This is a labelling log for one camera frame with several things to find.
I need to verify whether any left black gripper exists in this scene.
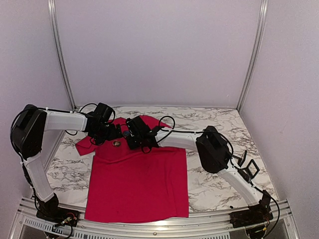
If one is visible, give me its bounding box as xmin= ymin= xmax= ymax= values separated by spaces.
xmin=92 ymin=123 xmax=122 ymax=145

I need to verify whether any brown round brooch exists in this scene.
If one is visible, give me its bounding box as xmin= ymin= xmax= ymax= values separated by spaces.
xmin=112 ymin=140 xmax=121 ymax=147

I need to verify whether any red t-shirt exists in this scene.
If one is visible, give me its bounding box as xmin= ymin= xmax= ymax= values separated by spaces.
xmin=75 ymin=115 xmax=189 ymax=224

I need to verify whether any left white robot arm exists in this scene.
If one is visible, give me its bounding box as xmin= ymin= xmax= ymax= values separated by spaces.
xmin=10 ymin=103 xmax=121 ymax=222

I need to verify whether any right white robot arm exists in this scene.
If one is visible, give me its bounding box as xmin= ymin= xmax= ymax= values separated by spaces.
xmin=126 ymin=117 xmax=272 ymax=223

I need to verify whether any black open display box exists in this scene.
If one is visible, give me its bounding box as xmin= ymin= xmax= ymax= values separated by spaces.
xmin=237 ymin=150 xmax=247 ymax=167
xmin=242 ymin=159 xmax=260 ymax=180

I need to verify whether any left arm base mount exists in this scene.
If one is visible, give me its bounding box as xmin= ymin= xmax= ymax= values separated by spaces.
xmin=34 ymin=193 xmax=80 ymax=227

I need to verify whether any left aluminium frame post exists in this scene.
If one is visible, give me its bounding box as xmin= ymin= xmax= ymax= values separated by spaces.
xmin=47 ymin=0 xmax=76 ymax=110

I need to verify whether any aluminium frame post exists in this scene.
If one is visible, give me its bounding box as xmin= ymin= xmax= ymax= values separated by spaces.
xmin=47 ymin=0 xmax=76 ymax=110
xmin=236 ymin=0 xmax=269 ymax=113

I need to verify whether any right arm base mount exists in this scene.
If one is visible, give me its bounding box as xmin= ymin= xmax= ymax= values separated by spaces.
xmin=230 ymin=190 xmax=274 ymax=228

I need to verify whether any right aluminium frame post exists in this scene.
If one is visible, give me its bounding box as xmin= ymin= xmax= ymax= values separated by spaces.
xmin=236 ymin=0 xmax=269 ymax=113

